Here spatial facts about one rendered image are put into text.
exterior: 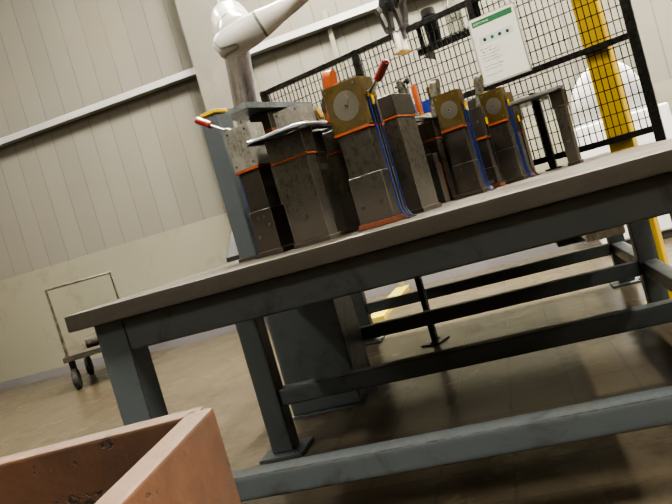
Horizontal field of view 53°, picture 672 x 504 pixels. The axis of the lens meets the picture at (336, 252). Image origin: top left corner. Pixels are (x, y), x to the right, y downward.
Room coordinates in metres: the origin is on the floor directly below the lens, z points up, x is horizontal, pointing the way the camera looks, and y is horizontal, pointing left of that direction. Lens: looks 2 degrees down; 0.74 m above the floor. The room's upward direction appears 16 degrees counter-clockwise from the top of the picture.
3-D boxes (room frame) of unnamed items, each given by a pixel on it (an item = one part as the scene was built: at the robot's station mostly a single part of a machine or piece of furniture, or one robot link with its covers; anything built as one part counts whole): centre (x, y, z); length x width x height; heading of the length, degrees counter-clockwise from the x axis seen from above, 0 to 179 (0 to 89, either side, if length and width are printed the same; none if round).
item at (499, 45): (3.07, -0.96, 1.30); 0.23 x 0.02 x 0.31; 56
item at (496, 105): (2.50, -0.72, 0.87); 0.12 x 0.07 x 0.35; 56
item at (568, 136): (2.59, -0.97, 0.84); 0.05 x 0.05 x 0.29; 56
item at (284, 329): (2.88, 0.17, 0.33); 0.31 x 0.31 x 0.66; 75
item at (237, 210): (2.06, 0.24, 0.92); 0.08 x 0.08 x 0.44; 56
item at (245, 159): (1.89, 0.17, 0.88); 0.12 x 0.07 x 0.36; 56
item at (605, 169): (2.61, -0.45, 0.68); 2.56 x 1.61 x 0.04; 165
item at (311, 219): (1.76, 0.04, 0.84); 0.12 x 0.05 x 0.29; 56
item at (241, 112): (2.28, 0.09, 1.16); 0.37 x 0.14 x 0.02; 146
